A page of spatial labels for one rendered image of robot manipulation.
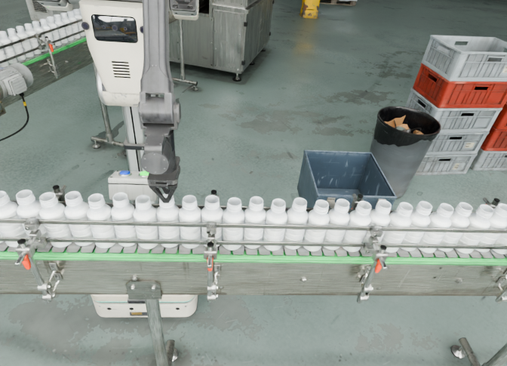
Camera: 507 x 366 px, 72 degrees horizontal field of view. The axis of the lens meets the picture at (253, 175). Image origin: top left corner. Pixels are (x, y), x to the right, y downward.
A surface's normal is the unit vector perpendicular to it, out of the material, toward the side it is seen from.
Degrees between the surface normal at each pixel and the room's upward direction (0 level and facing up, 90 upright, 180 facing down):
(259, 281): 90
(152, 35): 62
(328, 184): 90
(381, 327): 0
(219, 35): 90
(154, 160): 90
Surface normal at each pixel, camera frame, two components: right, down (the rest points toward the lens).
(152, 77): 0.07, 0.11
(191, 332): 0.08, -0.80
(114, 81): 0.05, 0.61
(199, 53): -0.29, 0.57
